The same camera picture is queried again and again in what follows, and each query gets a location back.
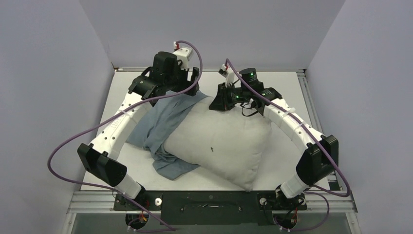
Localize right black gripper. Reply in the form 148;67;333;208
210;81;251;111

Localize cream white pillow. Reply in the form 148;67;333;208
163;97;271;191

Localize patchwork and blue pillowcase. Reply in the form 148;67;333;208
126;91;208;180

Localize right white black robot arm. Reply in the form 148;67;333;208
209;65;338;209

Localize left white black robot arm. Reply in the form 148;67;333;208
77;47;199;210

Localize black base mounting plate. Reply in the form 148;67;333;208
113;191;307;226

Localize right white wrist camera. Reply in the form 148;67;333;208
218;64;238;88

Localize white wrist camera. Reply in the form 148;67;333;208
218;64;238;88
173;41;194;70

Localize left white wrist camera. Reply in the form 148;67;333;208
173;41;194;70

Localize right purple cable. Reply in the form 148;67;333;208
225;58;352;232

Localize purple cable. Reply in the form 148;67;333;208
47;40;204;233
225;58;352;232

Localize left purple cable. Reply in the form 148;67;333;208
47;40;204;233

